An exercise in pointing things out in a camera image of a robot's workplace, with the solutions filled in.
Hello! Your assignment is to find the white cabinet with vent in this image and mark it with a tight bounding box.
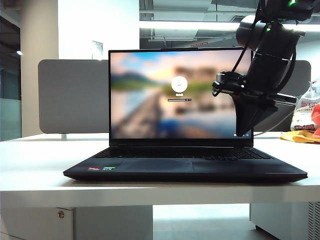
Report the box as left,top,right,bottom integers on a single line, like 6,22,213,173
249,201,320,240

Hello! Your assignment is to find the grey fabric desk partition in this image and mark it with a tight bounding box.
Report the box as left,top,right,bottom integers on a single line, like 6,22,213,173
37,59,312,135

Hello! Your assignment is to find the grey power cable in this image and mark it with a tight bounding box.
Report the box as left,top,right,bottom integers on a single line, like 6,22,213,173
253,109,296,137

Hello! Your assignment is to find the long ceiling light strip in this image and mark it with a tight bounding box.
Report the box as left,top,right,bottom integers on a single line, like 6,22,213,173
139,20,242,31

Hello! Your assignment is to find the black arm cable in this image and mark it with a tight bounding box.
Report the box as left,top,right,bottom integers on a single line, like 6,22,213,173
231,0,266,75

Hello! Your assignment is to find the yellow cloth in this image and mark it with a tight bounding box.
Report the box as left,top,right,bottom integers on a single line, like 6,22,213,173
279,129,320,145

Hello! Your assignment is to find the orange-red cloth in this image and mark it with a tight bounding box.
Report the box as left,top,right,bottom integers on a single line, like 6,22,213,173
311,103,320,145

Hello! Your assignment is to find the white printed plastic bag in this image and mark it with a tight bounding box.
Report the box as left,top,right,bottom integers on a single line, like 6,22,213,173
291,79,320,132

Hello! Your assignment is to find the black Lenovo laptop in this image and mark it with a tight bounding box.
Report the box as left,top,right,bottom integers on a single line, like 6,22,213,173
62,47,309,183

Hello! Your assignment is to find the white drawer cabinet with lock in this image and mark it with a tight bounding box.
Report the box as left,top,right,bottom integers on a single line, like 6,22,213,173
0,206,154,240

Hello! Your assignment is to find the silver wall plate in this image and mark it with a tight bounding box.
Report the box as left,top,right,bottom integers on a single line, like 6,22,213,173
91,40,104,61

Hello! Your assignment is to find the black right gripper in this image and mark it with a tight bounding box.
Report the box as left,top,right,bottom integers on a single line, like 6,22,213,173
232,83,298,138

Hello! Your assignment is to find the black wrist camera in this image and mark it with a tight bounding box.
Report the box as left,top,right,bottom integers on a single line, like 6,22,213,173
211,71,248,97

